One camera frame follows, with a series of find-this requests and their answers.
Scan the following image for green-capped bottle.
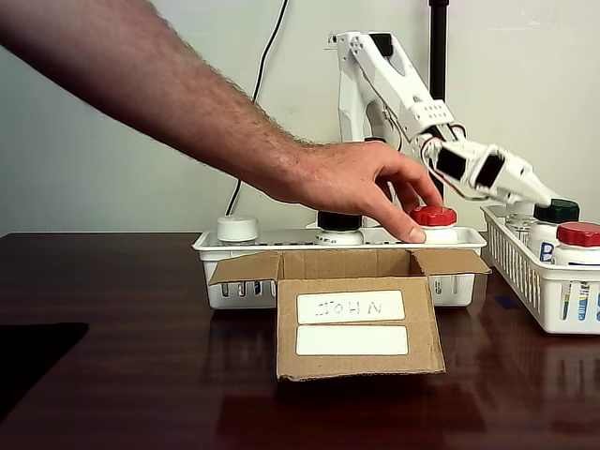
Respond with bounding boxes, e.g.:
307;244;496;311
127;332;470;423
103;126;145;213
314;209;365;247
527;198;582;263

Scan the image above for red-capped bottle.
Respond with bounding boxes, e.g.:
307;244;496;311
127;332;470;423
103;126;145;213
408;203;459;294
549;220;600;324

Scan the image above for labelled cardboard box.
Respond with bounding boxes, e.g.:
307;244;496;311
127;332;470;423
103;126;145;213
207;247;493;383

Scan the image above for person's hairy forearm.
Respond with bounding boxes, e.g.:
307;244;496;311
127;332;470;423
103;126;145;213
0;0;325;207

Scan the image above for white-capped bottle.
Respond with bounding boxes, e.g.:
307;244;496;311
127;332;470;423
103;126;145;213
505;202;538;248
215;214;263;298

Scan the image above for person's bare hand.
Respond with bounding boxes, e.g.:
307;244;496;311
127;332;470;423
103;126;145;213
275;139;445;245

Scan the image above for black pole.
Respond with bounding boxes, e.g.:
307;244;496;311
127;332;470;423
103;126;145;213
427;0;452;102

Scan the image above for black cable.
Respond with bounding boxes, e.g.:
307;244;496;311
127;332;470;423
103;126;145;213
225;0;291;218

